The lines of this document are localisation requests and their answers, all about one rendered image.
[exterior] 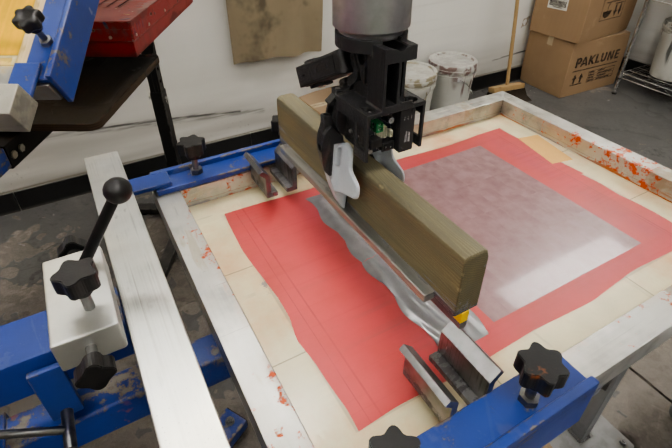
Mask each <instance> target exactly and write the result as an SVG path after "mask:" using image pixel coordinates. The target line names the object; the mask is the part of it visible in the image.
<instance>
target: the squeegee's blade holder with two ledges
mask: <svg viewBox="0 0 672 448"><path fill-rule="evenodd" d="M280 152H281V153H282V154H283V155H284V156H285V157H286V158H287V159H288V160H289V161H290V162H291V163H292V164H293V165H294V166H295V167H296V169H297V170H298V171H299V172H300V173H301V174H302V175H303V176H304V177H305V178H306V179H307V180H308V181H309V182H310V183H311V184H312V185H313V186H314V188H315V189H316V190H317V191H318V192H319V193H320V194H321V195H322V196H323V197H324V198H325V199H326V200H327V201H328V202H329V203H330V204H331V205H332V207H333V208H334V209H335V210H336V211H337V212H338V213H339V214H340V215H341V216H342V217H343V218H344V219H345V220H346V221H347V222H348V223H349V224H350V225H351V227H352V228H353V229H354V230H355V231H356V232H357V233H358V234H359V235H360V236H361V237H362V238H363V239H364V240H365V241H366V242H367V243H368V244H369V246H370V247H371V248H372V249H373V250H374V251H375V252H376V253H377V254H378V255H379V256H380V257H381V258H382V259H383V260H384V261H385V262H386V263H387V265H388V266H389V267H390V268H391V269H392V270H393V271H394V272H395V273H396V274H397V275H398V276H399V277H400V278H401V279H402V280H403V281H404V282H405V284H406V285H407V286H408V287H409V288H410V289H411V290H412V291H413V292H414V293H415V294H416V295H417V296H418V297H419V298H420V299H421V300H422V301H423V302H426V301H428V300H430V299H432V298H434V292H435V291H434V290H433V289H432V288H431V287H430V286H429V285H428V284H427V283H426V282H425V281H424V280H423V279H422V278H421V277H420V276H419V275H418V274H417V273H416V272H415V271H414V270H413V269H412V268H411V267H410V266H409V265H408V264H407V263H406V262H405V261H404V260H403V259H402V258H401V257H400V256H399V255H398V254H397V253H396V252H395V251H394V250H393V249H392V248H391V247H390V246H389V245H388V244H387V243H386V242H385V241H384V240H383V239H382V238H381V237H380V236H379V235H378V234H377V233H376V232H375V231H374V230H373V229H372V228H371V227H370V226H369V225H368V224H367V223H366V222H365V221H364V220H363V219H362V218H361V217H360V216H359V215H358V214H357V213H356V212H355V211H354V210H353V209H352V208H351V207H350V206H349V205H348V204H347V203H346V207H345V208H342V207H341V206H340V204H339V203H338V202H337V201H336V199H335V198H334V196H333V194H332V192H331V189H330V187H329V185H328V184H327V183H326V182H325V181H324V180H323V179H322V178H321V177H320V176H319V175H318V174H317V173H316V172H315V171H314V170H313V169H312V168H311V167H310V166H309V165H308V164H307V163H306V162H305V161H304V160H303V159H302V158H301V157H300V156H299V155H298V154H297V153H296V152H295V151H294V150H293V149H292V148H291V147H290V146H289V145H288V144H283V145H280Z"/></svg>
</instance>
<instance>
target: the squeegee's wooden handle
mask: <svg viewBox="0 0 672 448"><path fill-rule="evenodd" d="M277 111H278V122H279V134H280V141H281V142H282V143H283V144H288V145H289V146H290V147H291V148H292V149H293V150H294V151H295V152H296V153H297V154H298V155H299V156H300V157H301V158H302V159H303V160H304V161H305V162H306V163H307V164H308V165H309V166H310V167H311V168H312V169H313V170H314V171H315V172H316V173H317V174H318V175H319V176H320V177H321V178H322V179H323V180H324V181H325V182H326V183H327V184H328V182H327V179H326V175H325V172H324V170H323V168H322V164H321V161H320V157H319V154H318V150H317V133H318V129H319V126H320V121H321V117H320V115H319V114H318V113H317V112H316V111H314V110H313V109H312V108H311V107H309V106H308V105H307V104H306V103H304V102H303V101H302V100H301V99H299V98H298V97H297V96H296V95H295V94H293V93H289V94H285V95H280V96H279V97H278V98H277ZM342 135H343V134H342ZM343 141H344V142H348V143H349V144H350V145H351V147H352V148H353V172H354V175H355V177H356V179H357V181H358V183H359V187H360V194H359V197H358V199H353V198H351V197H349V196H347V204H348V205H349V206H350V207H351V208H352V209H353V210H354V211H355V212H356V213H357V214H358V215H359V216H360V217H361V218H362V219H363V220H364V221H365V222H366V223H367V224H368V225H369V226H370V227H371V228H372V229H373V230H374V231H375V232H376V233H377V234H378V235H379V236H380V237H381V238H382V239H383V240H384V241H385V242H386V243H387V244H388V245H389V246H390V247H391V248H392V249H393V250H394V251H395V252H396V253H397V254H398V255H399V256H400V257H401V258H402V259H403V260H404V261H405V262H406V263H407V264H408V265H409V266H410V267H411V268H412V269H413V270H414V271H415V272H416V273H417V274H418V275H419V276H420V277H421V278H422V279H423V280H424V281H425V282H426V283H427V284H428V285H429V286H430V287H431V288H432V289H433V290H434V291H435V292H434V298H435V299H436V300H437V301H438V302H439V303H440V304H441V305H442V306H443V307H444V308H445V309H446V310H447V311H448V312H449V313H450V314H451V315H452V316H457V315H459V314H461V313H463V312H465V311H467V310H469V309H471V308H473V307H475V306H476V305H477V303H478V299H479V295H480V290H481V286H482V282H483V278H484V274H485V270H486V265H487V261H488V257H489V255H488V250H487V249H486V248H485V247H483V246H482V245H481V244H480V243H479V242H477V241H476V240H475V239H474V238H472V237H471V236H470V235H469V234H467V233H466V232H465V231H464V230H462V229H461V228H460V227H459V226H457V225H456V224H455V223H454V222H452V221H451V220H450V219H449V218H447V217H446V216H445V215H444V214H442V213H441V212H440V211H439V210H437V209H436V208H435V207H434V206H433V205H431V204H430V203H429V202H428V201H426V200H425V199H424V198H423V197H421V196H420V195H419V194H418V193H416V192H415V191H414V190H413V189H411V188H410V187H409V186H408V185H406V184H405V183H404V182H403V181H401V180H400V179H399V178H398V177H396V176H395V175H394V174H393V173H391V172H390V171H389V170H388V169H387V168H385V167H384V166H383V165H382V164H380V163H379V162H378V161H377V160H375V159H374V158H373V157H372V156H370V155H369V154H368V163H364V162H363V161H362V160H361V159H359V158H358V157H357V156H356V155H355V154H354V145H353V144H352V143H351V142H349V141H348V140H347V139H346V138H345V136H344V135H343ZM328 185H329V184H328Z"/></svg>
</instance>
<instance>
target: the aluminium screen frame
mask: <svg viewBox="0 0 672 448"><path fill-rule="evenodd" d="M499 114H500V115H502V116H504V117H506V118H508V119H510V120H512V121H514V122H516V123H518V124H520V125H521V126H523V127H525V128H527V129H529V130H531V131H533V132H535V133H537V134H539V135H541V136H543V137H545V138H547V139H549V140H550V141H552V142H554V143H556V144H558V145H560V146H562V147H564V148H566V149H568V150H570V151H572V152H574V153H576V154H578V155H579V156H581V157H583V158H585V159H587V160H589V161H591V162H593V163H595V164H597V165H599V166H601V167H603V168H605V169H607V170H608V171H610V172H612V173H614V174H616V175H618V176H620V177H622V178H624V179H626V180H628V181H630V182H632V183H634V184H636V185H637V186H639V187H641V188H643V189H645V190H647V191H649V192H651V193H653V194H655V195H657V196H659V197H661V198H663V199H665V200H666V201H668V202H670V203H672V170H671V169H669V168H667V167H665V166H663V165H660V164H658V163H656V162H654V161H652V160H650V159H648V158H645V157H643V156H641V155H639V154H637V153H635V152H633V151H630V150H628V149H626V148H624V147H622V146H620V145H618V144H615V143H613V142H611V141H609V140H607V139H605V138H603V137H600V136H598V135H596V134H594V133H592V132H590V131H588V130H585V129H583V128H581V127H579V126H577V125H575V124H573V123H570V122H568V121H566V120H564V119H562V118H560V117H558V116H555V115H553V114H551V113H549V112H547V111H545V110H543V109H541V108H538V107H536V106H534V105H532V104H530V103H528V102H526V101H523V100H521V99H519V98H517V97H515V96H513V95H511V94H508V93H506V92H504V91H500V92H497V93H493V94H489V95H486V96H482V97H478V98H475V99H471V100H467V101H464V102H460V103H456V104H453V105H449V106H445V107H442V108H438V109H434V110H431V111H427V112H425V116H424V125H423V134H422V137H426V136H429V135H433V134H436V133H439V132H443V131H446V130H449V129H453V128H456V127H459V126H463V125H466V124H469V123H473V122H476V121H479V120H483V119H486V118H489V117H493V116H496V115H499ZM255 187H258V185H257V184H256V183H255V181H254V180H253V179H252V178H251V171H247V172H244V173H240V174H237V175H233V176H230V177H226V178H223V179H219V180H215V181H212V182H208V183H205V184H201V185H198V186H194V187H191V188H187V189H184V190H180V191H176V192H173V193H169V194H166V195H162V196H158V194H157V192H156V190H154V191H152V193H153V196H154V200H155V204H156V206H157V209H158V211H159V213H160V215H161V218H162V220H163V222H164V225H165V227H166V229H167V232H168V234H169V236H170V238H171V241H172V243H173V245H174V248H175V250H176V252H177V254H178V257H179V259H180V261H181V264H182V266H183V268H184V271H185V273H186V275H187V277H188V280H189V282H190V284H191V287H192V289H193V291H194V293H195V296H196V298H197V300H198V303H199V305H200V307H201V309H202V312H203V314H204V316H205V319H206V321H207V323H208V326H209V328H210V330H211V332H212V335H213V337H214V339H215V342H216V344H217V346H218V348H219V351H220V353H221V355H222V358H223V360H224V362H225V365H226V367H227V369H228V371H229V374H230V376H231V378H232V381H233V383H234V385H235V387H236V390H237V392H238V394H239V397H240V399H241V401H242V403H243V406H244V408H245V410H246V413H247V415H248V417H249V420H250V422H251V424H252V426H253V429H254V431H255V433H256V436H257V438H258V440H259V442H260V445H261V447H262V448H315V447H314V445H313V443H312V441H311V439H310V438H309V436H308V434H307V432H306V430H305V428H304V426H303V424H302V422H301V420H300V419H299V417H298V415H297V413H296V411H295V409H294V407H293V405H292V403H291V401H290V399H289V398H288V396H287V394H286V392H285V390H284V388H283V386H282V384H281V382H280V380H279V379H278V377H277V375H276V373H275V371H274V369H273V367H272V365H271V363H270V361H269V360H268V358H267V356H266V354H265V352H264V350H263V348H262V346H261V344H260V342H259V341H258V339H257V337H256V335H255V333H254V331H253V329H252V327H251V325H250V323H249V322H248V320H247V318H246V316H245V314H244V312H243V310H242V308H241V306H240V304H239V303H238V301H237V299H236V297H235V295H234V293H233V291H232V289H231V287H230V285H229V284H228V282H227V280H226V278H225V276H224V274H223V272H222V270H221V268H220V266H219V265H218V263H217V261H216V259H215V257H214V255H213V253H212V251H211V249H210V247H209V246H208V244H207V242H206V240H205V238H204V236H203V234H202V232H201V230H200V228H199V227H198V225H197V223H196V221H195V219H194V217H193V215H192V213H191V211H190V209H189V208H188V207H191V206H194V205H198V204H201V203H205V202H208V201H211V200H215V199H218V198H221V197H225V196H228V195H231V194H235V193H238V192H241V191H245V190H248V189H252V188H255ZM671 337H672V285H671V286H669V287H667V288H666V289H664V290H663V291H661V292H659V293H658V294H656V295H655V296H653V297H651V298H650V299H648V300H647V301H645V302H643V303H642V304H640V305H638V306H637V307H635V308H634V309H632V310H630V311H629V312H627V313H626V314H624V315H622V316H621V317H619V318H618V319H616V320H614V321H613V322H611V323H610V324H608V325H606V326H605V327H603V328H601V329H600V330H598V331H597V332H595V333H593V334H592V335H590V336H589V337H587V338H585V339H584V340H582V341H581V342H579V343H577V344H576V345H574V346H572V347H571V348H569V349H568V350H566V351H564V352H563V353H561V354H562V357H563V358H564V359H566V360H567V361H568V362H569V363H570V364H571V365H572V366H573V367H575V368H576V369H577V370H578V371H579V372H580V373H581V374H582V375H584V376H585V377H586V378H588V377H590V376H593V377H595V378H596V379H597V380H598V381H599V385H598V387H597V389H598V388H600V387H601V386H603V385H604V384H605V383H607V382H608V381H610V380H611V379H613V378H614V377H616V376H617V375H618V374H620V373H621V372H623V371H624V370H626V369H627V368H628V367H630V366H631V365H633V364H634V363H636V362H637V361H638V360H640V359H641V358H643V357H644V356H646V355H647V354H648V353H650V352H651V351H653V350H654V349H656V348H657V347H659V346H660V345H661V344H663V343H664V342H666V341H667V340H669V339H670V338H671ZM597 389H596V390H597Z"/></svg>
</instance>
